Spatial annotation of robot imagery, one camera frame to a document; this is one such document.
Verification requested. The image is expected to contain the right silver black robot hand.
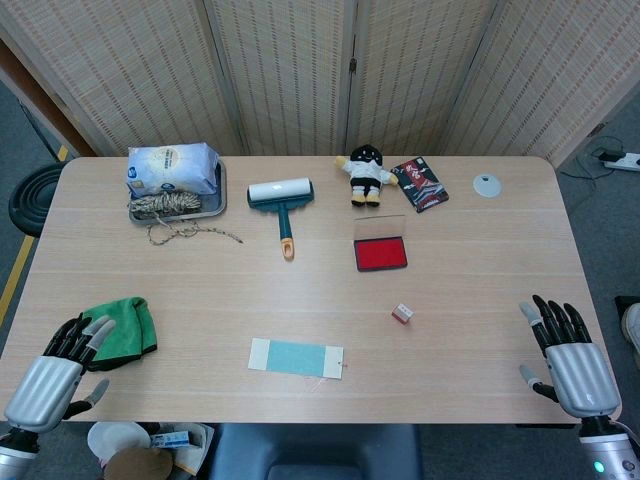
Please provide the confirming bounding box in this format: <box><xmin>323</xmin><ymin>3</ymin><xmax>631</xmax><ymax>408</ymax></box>
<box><xmin>518</xmin><ymin>294</ymin><xmax>623</xmax><ymax>420</ymax></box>

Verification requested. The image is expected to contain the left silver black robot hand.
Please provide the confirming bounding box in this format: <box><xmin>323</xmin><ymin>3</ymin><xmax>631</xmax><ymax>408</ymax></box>
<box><xmin>3</xmin><ymin>313</ymin><xmax>117</xmax><ymax>434</ymax></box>

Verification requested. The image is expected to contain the white round bowl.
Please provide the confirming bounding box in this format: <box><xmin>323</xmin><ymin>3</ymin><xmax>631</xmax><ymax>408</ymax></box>
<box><xmin>86</xmin><ymin>421</ymin><xmax>145</xmax><ymax>459</ymax></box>

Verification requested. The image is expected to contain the green cloth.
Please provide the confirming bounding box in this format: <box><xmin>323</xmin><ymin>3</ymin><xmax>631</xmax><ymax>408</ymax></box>
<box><xmin>82</xmin><ymin>296</ymin><xmax>159</xmax><ymax>373</ymax></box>

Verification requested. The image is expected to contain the brown round plush item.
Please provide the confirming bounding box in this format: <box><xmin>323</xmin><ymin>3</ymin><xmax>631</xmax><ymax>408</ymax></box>
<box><xmin>102</xmin><ymin>446</ymin><xmax>174</xmax><ymax>480</ymax></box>

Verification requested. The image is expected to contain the blue white small box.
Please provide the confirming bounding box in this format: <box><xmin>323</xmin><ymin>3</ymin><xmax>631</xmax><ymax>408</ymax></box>
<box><xmin>149</xmin><ymin>430</ymin><xmax>192</xmax><ymax>449</ymax></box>

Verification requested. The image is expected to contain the black round stool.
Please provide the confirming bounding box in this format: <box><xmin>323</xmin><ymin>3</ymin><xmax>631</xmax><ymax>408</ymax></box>
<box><xmin>7</xmin><ymin>162</ymin><xmax>66</xmax><ymax>240</ymax></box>

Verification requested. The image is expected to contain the white round table grommet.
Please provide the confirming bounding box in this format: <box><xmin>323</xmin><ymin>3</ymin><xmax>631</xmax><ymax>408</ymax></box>
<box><xmin>472</xmin><ymin>172</ymin><xmax>505</xmax><ymax>199</ymax></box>

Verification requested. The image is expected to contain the white power strip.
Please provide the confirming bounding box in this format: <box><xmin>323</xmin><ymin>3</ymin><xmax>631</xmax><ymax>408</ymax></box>
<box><xmin>602</xmin><ymin>151</ymin><xmax>640</xmax><ymax>172</ymax></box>

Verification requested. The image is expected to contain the red ink pad clear lid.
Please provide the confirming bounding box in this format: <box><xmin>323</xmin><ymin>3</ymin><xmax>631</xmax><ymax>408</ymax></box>
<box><xmin>352</xmin><ymin>214</ymin><xmax>409</xmax><ymax>273</ymax></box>

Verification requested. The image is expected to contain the dark patterned small box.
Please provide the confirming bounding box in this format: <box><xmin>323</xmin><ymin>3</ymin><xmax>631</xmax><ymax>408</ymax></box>
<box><xmin>390</xmin><ymin>156</ymin><xmax>450</xmax><ymax>214</ymax></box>

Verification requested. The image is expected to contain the teal white paper card tassel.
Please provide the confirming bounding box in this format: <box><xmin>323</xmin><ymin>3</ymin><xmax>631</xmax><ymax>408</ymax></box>
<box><xmin>247</xmin><ymin>337</ymin><xmax>351</xmax><ymax>394</ymax></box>

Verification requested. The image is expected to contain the white blue plastic bag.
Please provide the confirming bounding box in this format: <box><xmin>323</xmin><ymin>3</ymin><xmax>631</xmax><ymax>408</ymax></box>
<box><xmin>126</xmin><ymin>142</ymin><xmax>222</xmax><ymax>198</ymax></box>

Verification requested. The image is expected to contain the metal tray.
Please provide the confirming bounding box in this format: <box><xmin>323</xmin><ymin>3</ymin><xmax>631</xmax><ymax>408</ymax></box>
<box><xmin>128</xmin><ymin>160</ymin><xmax>229</xmax><ymax>223</ymax></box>

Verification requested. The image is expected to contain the dark blue chair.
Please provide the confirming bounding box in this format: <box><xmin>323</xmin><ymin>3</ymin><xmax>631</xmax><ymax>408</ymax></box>
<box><xmin>207</xmin><ymin>423</ymin><xmax>424</xmax><ymax>480</ymax></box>

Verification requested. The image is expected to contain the black white plush doll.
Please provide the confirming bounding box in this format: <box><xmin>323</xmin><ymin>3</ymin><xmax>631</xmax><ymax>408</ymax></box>
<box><xmin>334</xmin><ymin>144</ymin><xmax>400</xmax><ymax>208</ymax></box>

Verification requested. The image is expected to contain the teal lint roller orange tip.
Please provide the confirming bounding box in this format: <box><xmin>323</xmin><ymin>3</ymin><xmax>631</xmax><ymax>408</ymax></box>
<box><xmin>246</xmin><ymin>176</ymin><xmax>316</xmax><ymax>262</ymax></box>

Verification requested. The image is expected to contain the woven folding screen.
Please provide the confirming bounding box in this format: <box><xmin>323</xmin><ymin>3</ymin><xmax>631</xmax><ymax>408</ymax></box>
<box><xmin>0</xmin><ymin>0</ymin><xmax>640</xmax><ymax>169</ymax></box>

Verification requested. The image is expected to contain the black power cable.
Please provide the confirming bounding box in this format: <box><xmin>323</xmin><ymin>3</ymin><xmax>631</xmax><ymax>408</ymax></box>
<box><xmin>557</xmin><ymin>122</ymin><xmax>629</xmax><ymax>182</ymax></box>

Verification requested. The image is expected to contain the speckled rope coil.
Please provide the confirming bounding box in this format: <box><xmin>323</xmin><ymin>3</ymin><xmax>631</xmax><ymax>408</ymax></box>
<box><xmin>128</xmin><ymin>191</ymin><xmax>245</xmax><ymax>247</ymax></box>

